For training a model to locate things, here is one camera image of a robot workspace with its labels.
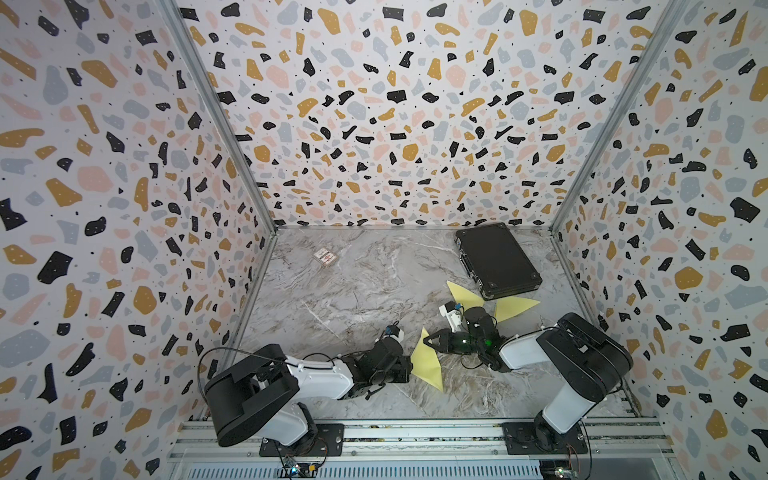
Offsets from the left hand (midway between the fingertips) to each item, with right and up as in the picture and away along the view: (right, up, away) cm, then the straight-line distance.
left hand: (417, 369), depth 85 cm
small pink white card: (-32, +32, +25) cm, 52 cm away
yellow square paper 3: (+17, +18, +17) cm, 30 cm away
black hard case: (+29, +30, +22) cm, 47 cm away
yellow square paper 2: (+31, +15, +14) cm, 37 cm away
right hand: (+3, +7, +3) cm, 8 cm away
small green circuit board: (-28, -19, -14) cm, 37 cm away
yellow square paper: (+2, +1, 0) cm, 3 cm away
